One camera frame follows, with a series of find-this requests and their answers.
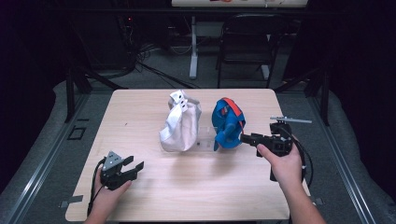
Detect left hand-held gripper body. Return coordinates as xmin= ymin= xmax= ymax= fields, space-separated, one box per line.
xmin=99 ymin=150 xmax=138 ymax=191

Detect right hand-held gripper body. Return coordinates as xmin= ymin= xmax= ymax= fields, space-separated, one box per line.
xmin=256 ymin=116 xmax=313 ymax=157

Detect blue cap with orange strap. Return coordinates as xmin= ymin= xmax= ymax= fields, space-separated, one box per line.
xmin=211 ymin=97 xmax=247 ymax=152

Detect clear acrylic rack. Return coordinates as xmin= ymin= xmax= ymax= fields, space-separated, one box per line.
xmin=195 ymin=125 xmax=219 ymax=151

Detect beige cap with white lining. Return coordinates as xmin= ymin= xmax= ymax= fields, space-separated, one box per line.
xmin=159 ymin=90 xmax=203 ymax=153

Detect person's left hand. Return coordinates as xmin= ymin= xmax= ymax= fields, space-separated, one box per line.
xmin=92 ymin=169 xmax=134 ymax=217

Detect person's right hand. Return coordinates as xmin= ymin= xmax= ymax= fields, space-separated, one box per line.
xmin=256 ymin=143 xmax=305 ymax=189

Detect black metal stand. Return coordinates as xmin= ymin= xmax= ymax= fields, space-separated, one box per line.
xmin=64 ymin=65 xmax=129 ymax=124
xmin=274 ymin=65 xmax=332 ymax=127

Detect black folding chair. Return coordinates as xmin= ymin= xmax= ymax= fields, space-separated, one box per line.
xmin=216 ymin=13 xmax=289 ymax=90

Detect white desk with white legs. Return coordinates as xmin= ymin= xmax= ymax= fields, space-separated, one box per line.
xmin=171 ymin=0 xmax=309 ymax=80

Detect dark cabinet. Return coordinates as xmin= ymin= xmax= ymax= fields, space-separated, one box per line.
xmin=74 ymin=12 xmax=135 ymax=71

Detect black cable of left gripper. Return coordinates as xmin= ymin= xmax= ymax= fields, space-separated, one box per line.
xmin=87 ymin=157 xmax=107 ymax=217

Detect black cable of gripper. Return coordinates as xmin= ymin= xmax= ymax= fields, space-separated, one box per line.
xmin=279 ymin=126 xmax=314 ymax=189
xmin=87 ymin=157 xmax=107 ymax=217

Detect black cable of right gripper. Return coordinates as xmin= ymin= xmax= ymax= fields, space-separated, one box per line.
xmin=279 ymin=126 xmax=314 ymax=189

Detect metal floor rail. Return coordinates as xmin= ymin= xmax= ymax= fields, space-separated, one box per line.
xmin=306 ymin=92 xmax=378 ymax=224
xmin=5 ymin=92 xmax=92 ymax=224

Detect black cables on floor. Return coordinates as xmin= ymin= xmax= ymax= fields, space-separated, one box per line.
xmin=135 ymin=41 xmax=202 ymax=90

